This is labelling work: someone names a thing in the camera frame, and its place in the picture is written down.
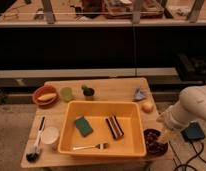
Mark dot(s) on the striped brown block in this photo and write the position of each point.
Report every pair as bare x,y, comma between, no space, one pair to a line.
114,127

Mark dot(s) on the black pedal box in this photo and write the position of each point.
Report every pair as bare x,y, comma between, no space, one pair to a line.
193,132

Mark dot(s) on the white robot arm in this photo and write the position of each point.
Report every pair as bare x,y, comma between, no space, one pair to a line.
190,106

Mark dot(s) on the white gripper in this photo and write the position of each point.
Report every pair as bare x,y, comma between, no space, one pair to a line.
169,124

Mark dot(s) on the yellow plastic tub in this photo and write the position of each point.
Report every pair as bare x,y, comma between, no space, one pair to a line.
132,144

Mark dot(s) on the yellow banana toy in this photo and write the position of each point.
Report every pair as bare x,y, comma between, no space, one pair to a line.
46,97

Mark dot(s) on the orange bowl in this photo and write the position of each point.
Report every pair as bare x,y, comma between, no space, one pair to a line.
44,90

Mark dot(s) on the green sponge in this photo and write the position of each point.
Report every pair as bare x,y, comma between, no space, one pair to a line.
83,126

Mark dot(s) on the dark purple bowl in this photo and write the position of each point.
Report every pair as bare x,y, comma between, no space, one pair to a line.
164,147

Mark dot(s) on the wooden table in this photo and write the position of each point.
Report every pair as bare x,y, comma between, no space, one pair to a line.
117,89

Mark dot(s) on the silver fork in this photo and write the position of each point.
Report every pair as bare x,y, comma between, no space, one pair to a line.
100,146

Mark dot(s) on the yellow lemon toy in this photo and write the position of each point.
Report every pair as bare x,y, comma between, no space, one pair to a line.
147,107

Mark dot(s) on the black white dish brush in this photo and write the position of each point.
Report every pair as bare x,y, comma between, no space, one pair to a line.
33,153

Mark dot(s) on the green cup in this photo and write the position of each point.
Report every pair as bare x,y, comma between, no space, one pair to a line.
66,94

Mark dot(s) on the white cup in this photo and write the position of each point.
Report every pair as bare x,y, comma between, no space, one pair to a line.
50,137

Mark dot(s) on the blue grey crumpled cloth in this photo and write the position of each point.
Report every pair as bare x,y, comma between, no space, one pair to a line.
139,94

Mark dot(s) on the small potted cactus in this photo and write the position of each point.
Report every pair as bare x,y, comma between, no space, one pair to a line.
88,92

